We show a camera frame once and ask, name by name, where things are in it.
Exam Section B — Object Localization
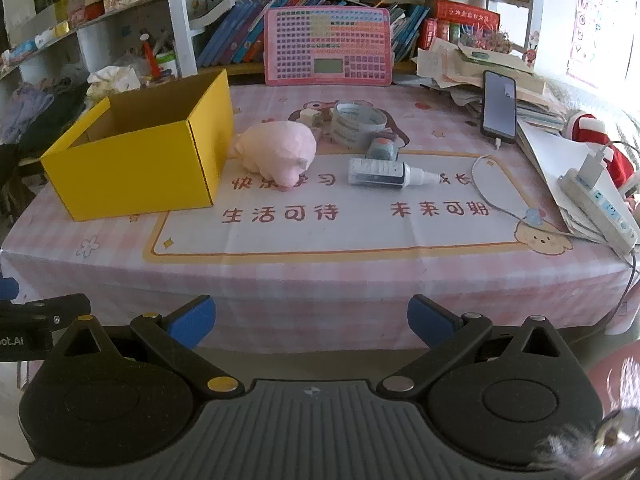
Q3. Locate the black smartphone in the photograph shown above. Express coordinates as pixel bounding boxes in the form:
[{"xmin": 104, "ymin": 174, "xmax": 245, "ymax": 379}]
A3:
[{"xmin": 480, "ymin": 70, "xmax": 518, "ymax": 143}]

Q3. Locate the yellow cardboard box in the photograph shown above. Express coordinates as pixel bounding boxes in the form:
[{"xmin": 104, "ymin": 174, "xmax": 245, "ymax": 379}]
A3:
[{"xmin": 40, "ymin": 72, "xmax": 234, "ymax": 221}]

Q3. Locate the red white pen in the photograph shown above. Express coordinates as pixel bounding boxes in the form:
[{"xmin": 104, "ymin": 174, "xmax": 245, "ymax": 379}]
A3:
[{"xmin": 140, "ymin": 32, "xmax": 160, "ymax": 79}]

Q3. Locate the pile of papers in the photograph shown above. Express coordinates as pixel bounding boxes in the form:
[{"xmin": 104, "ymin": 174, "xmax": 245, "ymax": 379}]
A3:
[{"xmin": 413, "ymin": 38, "xmax": 567, "ymax": 132}]

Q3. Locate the white power strip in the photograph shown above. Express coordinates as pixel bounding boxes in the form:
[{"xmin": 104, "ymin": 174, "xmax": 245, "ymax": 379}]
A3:
[{"xmin": 559, "ymin": 168, "xmax": 638, "ymax": 257}]

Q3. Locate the pink plush pig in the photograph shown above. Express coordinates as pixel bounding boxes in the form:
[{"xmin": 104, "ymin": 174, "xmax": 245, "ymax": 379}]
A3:
[{"xmin": 232, "ymin": 120, "xmax": 318, "ymax": 191}]

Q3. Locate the grey toy truck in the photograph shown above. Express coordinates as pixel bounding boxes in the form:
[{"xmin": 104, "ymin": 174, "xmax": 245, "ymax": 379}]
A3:
[{"xmin": 366, "ymin": 136, "xmax": 399, "ymax": 162}]

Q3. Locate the white glue bottle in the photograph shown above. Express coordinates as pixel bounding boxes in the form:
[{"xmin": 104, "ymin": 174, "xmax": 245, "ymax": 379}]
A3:
[{"xmin": 348, "ymin": 157, "xmax": 440, "ymax": 188}]

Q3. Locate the white charging cable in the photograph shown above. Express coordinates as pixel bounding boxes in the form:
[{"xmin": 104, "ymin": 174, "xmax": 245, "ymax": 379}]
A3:
[{"xmin": 470, "ymin": 138, "xmax": 601, "ymax": 241}]

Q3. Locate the pink printed tablecloth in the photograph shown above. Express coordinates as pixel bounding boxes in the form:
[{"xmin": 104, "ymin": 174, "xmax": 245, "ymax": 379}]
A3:
[{"xmin": 1, "ymin": 86, "xmax": 639, "ymax": 353}]

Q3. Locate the pile of clothes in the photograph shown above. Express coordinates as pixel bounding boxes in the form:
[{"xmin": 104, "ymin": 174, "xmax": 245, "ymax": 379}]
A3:
[{"xmin": 1, "ymin": 78, "xmax": 89, "ymax": 156}]

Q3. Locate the red santa plush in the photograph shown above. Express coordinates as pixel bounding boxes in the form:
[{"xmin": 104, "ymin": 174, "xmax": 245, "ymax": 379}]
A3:
[{"xmin": 563, "ymin": 112, "xmax": 639, "ymax": 197}]

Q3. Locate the pink learning keyboard tablet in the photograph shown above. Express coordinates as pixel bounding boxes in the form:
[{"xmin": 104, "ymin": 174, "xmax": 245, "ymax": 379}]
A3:
[{"xmin": 264, "ymin": 6, "xmax": 393, "ymax": 87}]

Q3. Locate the clear tape roll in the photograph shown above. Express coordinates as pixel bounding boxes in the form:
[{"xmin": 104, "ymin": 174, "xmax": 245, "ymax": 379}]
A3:
[{"xmin": 330, "ymin": 102, "xmax": 387, "ymax": 151}]

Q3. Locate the white charger cube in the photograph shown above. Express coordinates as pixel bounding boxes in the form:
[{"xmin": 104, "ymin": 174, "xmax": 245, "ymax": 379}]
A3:
[{"xmin": 298, "ymin": 108, "xmax": 323, "ymax": 128}]

